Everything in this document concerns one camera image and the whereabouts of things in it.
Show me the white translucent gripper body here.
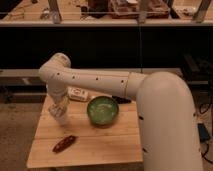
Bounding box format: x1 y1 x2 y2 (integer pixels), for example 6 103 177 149
48 101 68 125

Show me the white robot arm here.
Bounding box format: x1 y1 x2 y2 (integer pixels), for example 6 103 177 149
39 53 203 171

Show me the green ceramic bowl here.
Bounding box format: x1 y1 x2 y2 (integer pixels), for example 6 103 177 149
87 96 119 126

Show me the red brown oblong object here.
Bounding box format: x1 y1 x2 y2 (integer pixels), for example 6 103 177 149
52 135 77 153

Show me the black object behind bowl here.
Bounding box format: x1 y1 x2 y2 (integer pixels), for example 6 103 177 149
112 96 131 104

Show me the wooden cluttered workbench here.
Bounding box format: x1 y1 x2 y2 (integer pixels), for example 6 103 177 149
0 0 213 27

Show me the brown tray on workbench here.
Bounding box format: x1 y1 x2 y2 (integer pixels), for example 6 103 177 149
108 0 170 18

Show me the dark foot pedal box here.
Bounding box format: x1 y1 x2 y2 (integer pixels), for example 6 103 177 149
198 123 210 142

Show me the black floor cable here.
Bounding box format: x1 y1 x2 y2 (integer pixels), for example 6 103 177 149
198 99 213 165

